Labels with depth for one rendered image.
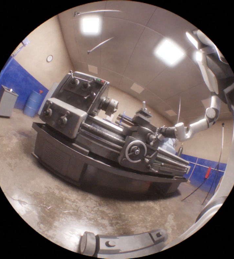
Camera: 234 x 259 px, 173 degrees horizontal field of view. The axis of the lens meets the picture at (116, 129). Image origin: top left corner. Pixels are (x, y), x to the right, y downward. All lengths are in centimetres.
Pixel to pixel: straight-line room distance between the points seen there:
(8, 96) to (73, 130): 190
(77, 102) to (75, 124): 29
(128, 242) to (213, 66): 99
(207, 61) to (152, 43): 232
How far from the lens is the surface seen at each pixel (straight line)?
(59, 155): 96
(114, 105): 101
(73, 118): 74
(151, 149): 86
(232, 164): 34
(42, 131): 95
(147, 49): 287
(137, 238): 68
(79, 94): 94
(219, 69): 48
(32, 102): 341
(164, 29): 267
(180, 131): 56
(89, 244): 55
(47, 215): 78
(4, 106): 226
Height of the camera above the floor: 74
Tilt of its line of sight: 5 degrees up
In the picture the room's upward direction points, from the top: 25 degrees clockwise
